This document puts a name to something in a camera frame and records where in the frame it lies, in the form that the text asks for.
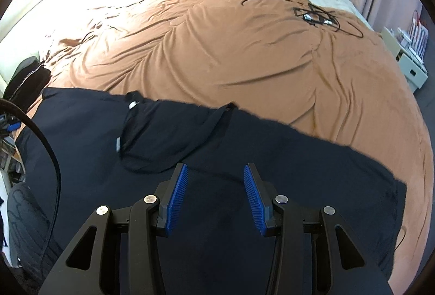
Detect white bedside drawer cabinet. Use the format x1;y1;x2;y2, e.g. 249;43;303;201
380;28;428;93

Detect tangled black cables on bed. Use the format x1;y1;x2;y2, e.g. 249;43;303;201
241;0;364;40

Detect grey cushion with print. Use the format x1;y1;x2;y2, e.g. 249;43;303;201
7;182;63;294

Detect orange-brown bed blanket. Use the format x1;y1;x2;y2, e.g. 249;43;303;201
20;0;434;292

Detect black pants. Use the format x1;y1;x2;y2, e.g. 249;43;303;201
17;88;406;294

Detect stack of folded black clothes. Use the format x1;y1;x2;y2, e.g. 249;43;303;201
3;56;51;112

